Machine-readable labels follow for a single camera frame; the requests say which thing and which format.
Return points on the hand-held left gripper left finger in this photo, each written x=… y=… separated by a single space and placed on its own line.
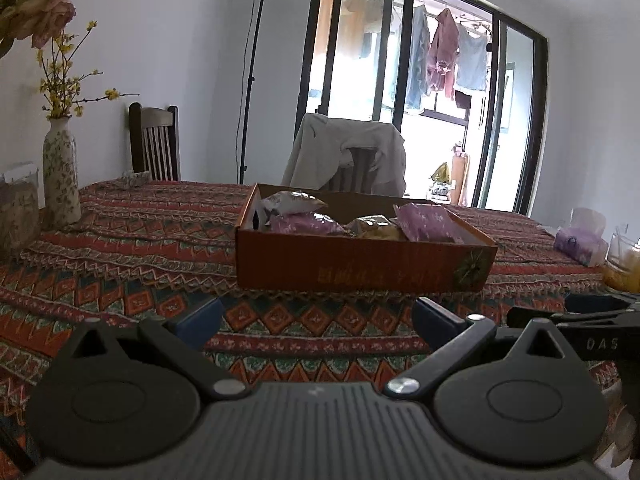
x=200 y=320

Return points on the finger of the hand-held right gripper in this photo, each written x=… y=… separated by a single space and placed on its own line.
x=595 y=302
x=530 y=316

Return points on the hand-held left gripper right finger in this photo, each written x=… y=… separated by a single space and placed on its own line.
x=432 y=320

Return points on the large purple snack packet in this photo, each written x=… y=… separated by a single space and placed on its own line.
x=427 y=222

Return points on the orange cardboard box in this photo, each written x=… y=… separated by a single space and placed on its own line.
x=350 y=265

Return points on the tan cracker snack packet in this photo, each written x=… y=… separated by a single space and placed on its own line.
x=375 y=227

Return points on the glass cup with yellow contents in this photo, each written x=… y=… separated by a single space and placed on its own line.
x=622 y=270

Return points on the purple tissue pack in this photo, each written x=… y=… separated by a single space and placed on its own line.
x=580 y=245

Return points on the patterned red tablecloth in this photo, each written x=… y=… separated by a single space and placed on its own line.
x=125 y=240

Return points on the orange tall cabinet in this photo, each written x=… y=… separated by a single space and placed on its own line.
x=461 y=180

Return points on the yellow green bag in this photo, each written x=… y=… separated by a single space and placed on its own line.
x=440 y=174

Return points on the small patterned pouch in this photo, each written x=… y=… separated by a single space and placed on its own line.
x=136 y=178

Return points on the wooden chair under jacket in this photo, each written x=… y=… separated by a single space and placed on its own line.
x=360 y=170

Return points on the dark wooden chair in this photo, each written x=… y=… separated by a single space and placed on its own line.
x=135 y=135

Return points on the floral ceramic vase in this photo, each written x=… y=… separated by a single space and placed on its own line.
x=61 y=175

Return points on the beige jacket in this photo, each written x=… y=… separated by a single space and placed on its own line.
x=320 y=150

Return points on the glass jar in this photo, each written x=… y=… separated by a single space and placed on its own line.
x=17 y=210

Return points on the dark hanging cloth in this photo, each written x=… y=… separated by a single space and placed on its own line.
x=463 y=100

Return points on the blue hanging shirt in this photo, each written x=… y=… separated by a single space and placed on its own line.
x=472 y=62

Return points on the blue hanging jeans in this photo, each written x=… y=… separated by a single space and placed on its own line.
x=417 y=60

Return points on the pink hanging jacket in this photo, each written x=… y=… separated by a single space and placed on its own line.
x=442 y=50

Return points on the yellow flower branches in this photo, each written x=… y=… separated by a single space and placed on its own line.
x=64 y=42

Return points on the pale orange hanging shirt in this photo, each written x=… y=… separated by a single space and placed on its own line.
x=328 y=15

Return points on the pink artificial flowers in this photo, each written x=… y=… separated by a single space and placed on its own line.
x=50 y=15

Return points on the black sliding door frame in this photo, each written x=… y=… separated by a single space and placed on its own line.
x=312 y=35

